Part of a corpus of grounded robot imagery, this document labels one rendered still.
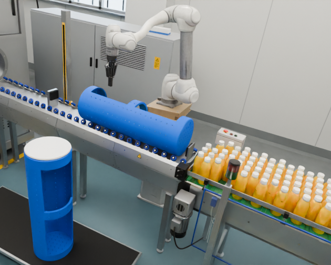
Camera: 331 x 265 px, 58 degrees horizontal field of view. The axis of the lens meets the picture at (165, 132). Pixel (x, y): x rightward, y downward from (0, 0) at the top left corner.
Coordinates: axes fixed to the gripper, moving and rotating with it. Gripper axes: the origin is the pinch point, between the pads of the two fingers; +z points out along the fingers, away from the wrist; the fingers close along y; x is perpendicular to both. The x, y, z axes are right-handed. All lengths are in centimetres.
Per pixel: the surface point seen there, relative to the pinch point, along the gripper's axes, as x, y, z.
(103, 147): 7, 12, 50
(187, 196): 87, 28, 47
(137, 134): 36.4, 12.7, 26.8
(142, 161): 42, 12, 47
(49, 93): -60, 4, 27
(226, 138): 90, -25, 25
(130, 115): 27.1, 10.8, 15.7
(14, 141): -129, -8, 105
